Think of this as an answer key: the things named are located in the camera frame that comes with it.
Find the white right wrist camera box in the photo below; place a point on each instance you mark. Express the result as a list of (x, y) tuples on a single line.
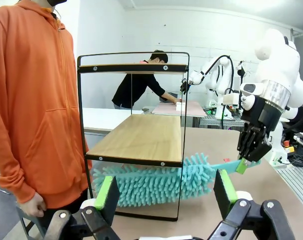
[(231, 99)]

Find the black background gripper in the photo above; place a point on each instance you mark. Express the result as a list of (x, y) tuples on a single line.
[(184, 87)]

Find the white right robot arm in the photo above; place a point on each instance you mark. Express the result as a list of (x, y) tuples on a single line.
[(279, 62)]

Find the teal microfiber duster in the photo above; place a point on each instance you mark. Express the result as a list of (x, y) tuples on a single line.
[(154, 185)]

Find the red paper scrap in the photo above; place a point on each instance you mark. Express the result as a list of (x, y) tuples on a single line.
[(226, 160)]

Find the small white box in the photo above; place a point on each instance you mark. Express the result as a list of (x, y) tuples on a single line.
[(180, 106)]

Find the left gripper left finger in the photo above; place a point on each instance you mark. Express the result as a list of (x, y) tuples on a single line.
[(101, 200)]

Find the person in orange hoodie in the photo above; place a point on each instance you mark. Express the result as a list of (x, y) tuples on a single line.
[(29, 100)]

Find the person's right hand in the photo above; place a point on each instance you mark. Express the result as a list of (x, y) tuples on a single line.
[(31, 206)]

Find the grey metal stool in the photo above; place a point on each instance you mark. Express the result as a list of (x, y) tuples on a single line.
[(24, 222)]

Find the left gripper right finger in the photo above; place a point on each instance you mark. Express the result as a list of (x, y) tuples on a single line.
[(229, 195)]

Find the slotted aluminium base plate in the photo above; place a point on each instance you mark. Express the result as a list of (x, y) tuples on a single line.
[(295, 185)]

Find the white desk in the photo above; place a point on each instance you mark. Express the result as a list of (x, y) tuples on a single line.
[(104, 120)]

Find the person's right forearm orange sleeve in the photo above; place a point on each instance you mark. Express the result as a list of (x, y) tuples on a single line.
[(14, 180)]

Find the two-tier wooden shelf black frame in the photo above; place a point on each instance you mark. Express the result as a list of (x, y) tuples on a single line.
[(141, 135)]

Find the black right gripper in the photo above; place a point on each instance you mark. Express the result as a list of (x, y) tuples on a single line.
[(262, 115)]

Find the yellow emergency stop button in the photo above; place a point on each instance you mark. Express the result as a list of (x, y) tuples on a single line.
[(288, 146)]

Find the person in black top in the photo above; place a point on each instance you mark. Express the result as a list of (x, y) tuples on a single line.
[(136, 90)]

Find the pink table mat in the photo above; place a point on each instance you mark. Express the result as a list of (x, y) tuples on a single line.
[(191, 108)]

